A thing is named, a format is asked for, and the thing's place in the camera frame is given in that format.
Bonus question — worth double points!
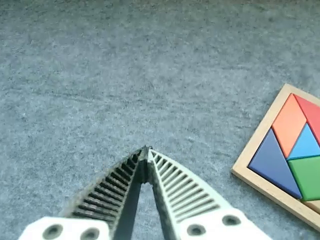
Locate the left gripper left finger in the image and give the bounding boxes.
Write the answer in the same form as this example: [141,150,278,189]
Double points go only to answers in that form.
[17,145,149,240]

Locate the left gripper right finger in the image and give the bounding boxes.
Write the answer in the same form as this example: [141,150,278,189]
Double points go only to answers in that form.
[147,148,273,240]

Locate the square wooden tray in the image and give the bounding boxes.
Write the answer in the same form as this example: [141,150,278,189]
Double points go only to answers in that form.
[231,83,320,224]

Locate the dark blue triangle tangram piece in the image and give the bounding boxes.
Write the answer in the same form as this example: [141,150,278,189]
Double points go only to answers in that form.
[248,127,303,200]

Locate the green tangram piece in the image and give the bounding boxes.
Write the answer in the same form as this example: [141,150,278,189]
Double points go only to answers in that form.
[287,155,320,202]

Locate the orange parallelogram tangram piece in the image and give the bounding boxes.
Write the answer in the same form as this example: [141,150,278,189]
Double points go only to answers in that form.
[271,93,309,159]

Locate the light blue triangle tangram piece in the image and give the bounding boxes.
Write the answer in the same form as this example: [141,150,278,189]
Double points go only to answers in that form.
[286,123,320,161]

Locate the red triangle tangram piece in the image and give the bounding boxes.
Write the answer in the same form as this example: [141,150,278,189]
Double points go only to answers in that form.
[293,93,320,146]

